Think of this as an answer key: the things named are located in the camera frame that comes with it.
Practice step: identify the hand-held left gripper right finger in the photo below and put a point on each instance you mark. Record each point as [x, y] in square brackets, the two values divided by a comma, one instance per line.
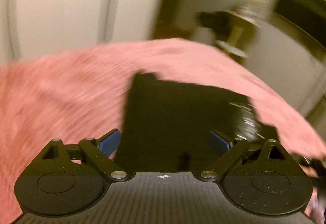
[218, 143]

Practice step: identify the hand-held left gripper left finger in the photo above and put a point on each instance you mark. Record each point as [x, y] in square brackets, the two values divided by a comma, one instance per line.
[111, 143]

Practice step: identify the black pants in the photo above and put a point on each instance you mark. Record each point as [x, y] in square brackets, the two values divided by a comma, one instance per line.
[173, 117]

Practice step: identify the pink ribbed blanket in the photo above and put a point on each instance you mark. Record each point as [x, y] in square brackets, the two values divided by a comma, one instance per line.
[66, 91]

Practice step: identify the white round pouf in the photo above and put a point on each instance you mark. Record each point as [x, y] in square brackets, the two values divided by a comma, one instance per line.
[203, 35]

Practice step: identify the white round side table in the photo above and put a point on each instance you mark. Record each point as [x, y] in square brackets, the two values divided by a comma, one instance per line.
[236, 32]

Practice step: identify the dark clothes pile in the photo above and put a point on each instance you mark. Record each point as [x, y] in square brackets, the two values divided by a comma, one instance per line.
[216, 20]

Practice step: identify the brown wooden door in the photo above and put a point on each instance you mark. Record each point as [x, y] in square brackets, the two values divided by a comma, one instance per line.
[168, 17]

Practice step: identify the white wardrobe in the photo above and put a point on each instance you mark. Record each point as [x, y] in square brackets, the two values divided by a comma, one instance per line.
[63, 2]

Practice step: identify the black television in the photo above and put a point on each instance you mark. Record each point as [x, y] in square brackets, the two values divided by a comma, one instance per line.
[300, 7]

